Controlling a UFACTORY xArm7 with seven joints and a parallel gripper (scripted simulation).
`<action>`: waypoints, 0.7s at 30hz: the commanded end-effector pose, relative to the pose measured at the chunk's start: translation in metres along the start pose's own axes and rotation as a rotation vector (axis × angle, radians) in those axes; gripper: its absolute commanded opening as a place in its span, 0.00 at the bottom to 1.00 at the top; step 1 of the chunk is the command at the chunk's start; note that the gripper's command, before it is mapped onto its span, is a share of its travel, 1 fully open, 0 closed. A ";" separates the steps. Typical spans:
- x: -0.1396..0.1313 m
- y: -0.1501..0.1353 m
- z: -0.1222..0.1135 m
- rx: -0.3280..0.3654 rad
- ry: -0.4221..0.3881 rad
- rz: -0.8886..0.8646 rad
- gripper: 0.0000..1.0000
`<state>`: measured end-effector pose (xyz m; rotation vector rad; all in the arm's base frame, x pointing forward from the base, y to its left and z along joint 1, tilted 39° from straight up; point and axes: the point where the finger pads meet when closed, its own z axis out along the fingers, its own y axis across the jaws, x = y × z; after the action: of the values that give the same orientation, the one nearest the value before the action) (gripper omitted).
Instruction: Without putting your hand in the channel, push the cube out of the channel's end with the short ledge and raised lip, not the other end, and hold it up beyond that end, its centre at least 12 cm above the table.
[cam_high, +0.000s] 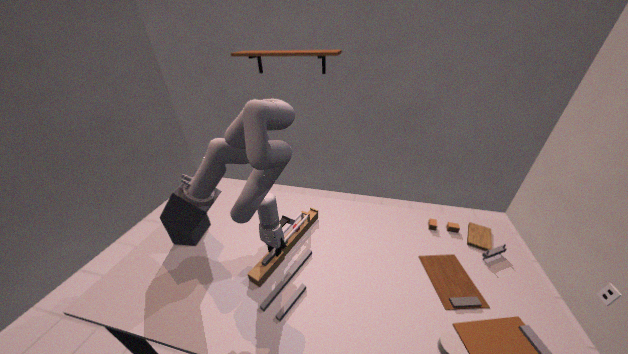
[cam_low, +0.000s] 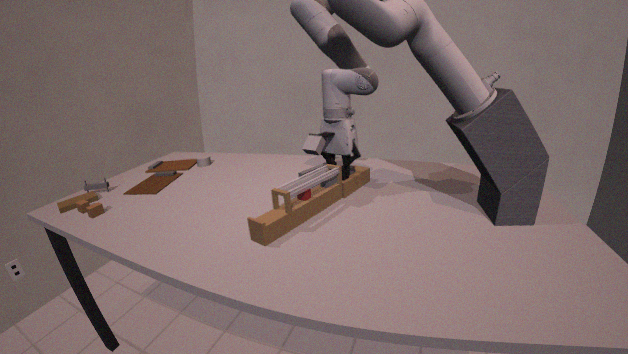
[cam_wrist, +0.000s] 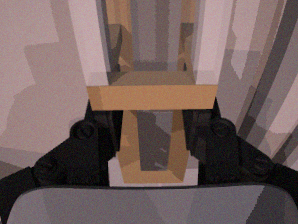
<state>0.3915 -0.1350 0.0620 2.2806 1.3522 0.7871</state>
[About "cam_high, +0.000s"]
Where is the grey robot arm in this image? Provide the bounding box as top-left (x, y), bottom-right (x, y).
top-left (181, 99), bottom-right (295, 230)

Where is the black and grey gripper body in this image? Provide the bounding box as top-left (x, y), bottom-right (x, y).
top-left (259, 222), bottom-right (284, 249)

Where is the short grey cylinder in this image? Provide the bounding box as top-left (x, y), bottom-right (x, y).
top-left (438, 332), bottom-right (465, 354)

